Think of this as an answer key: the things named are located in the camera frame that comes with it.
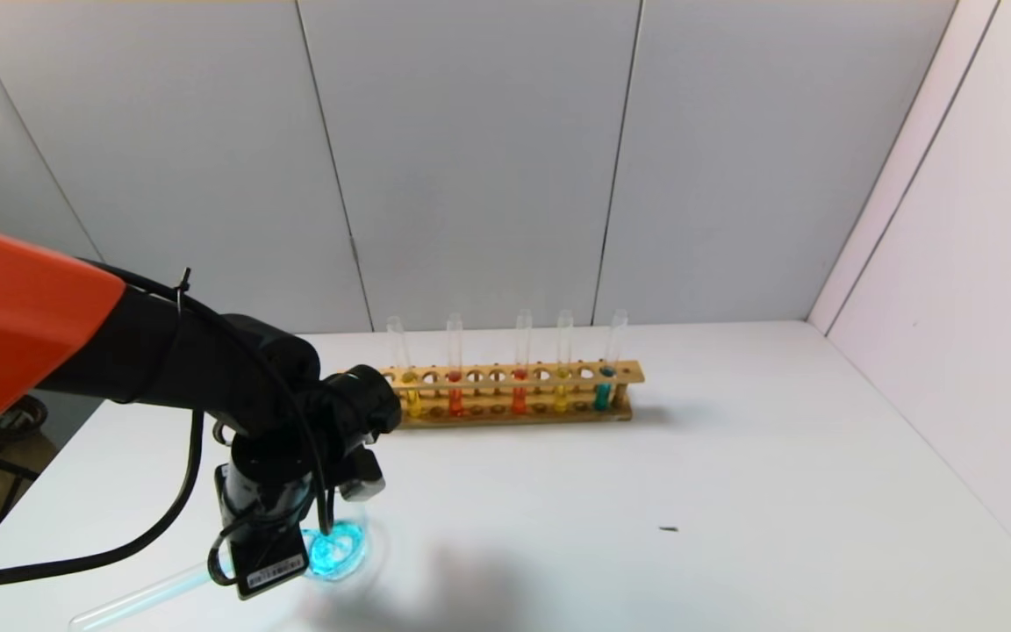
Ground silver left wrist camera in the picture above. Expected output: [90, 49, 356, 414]
[333, 446, 385, 503]

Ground thick black cable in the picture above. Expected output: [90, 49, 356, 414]
[0, 408, 208, 591]

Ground glass beaker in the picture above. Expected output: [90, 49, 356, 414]
[304, 516, 373, 582]

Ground blue pigment glass test tube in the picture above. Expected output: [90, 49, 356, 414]
[592, 309, 628, 412]
[69, 562, 239, 631]

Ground yellow pigment glass test tube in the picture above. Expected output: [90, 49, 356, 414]
[553, 309, 574, 413]
[387, 316, 424, 419]

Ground orange pigment glass test tube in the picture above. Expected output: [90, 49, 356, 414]
[511, 309, 533, 415]
[447, 313, 465, 417]

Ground wooden test tube rack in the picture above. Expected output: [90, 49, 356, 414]
[378, 360, 646, 429]

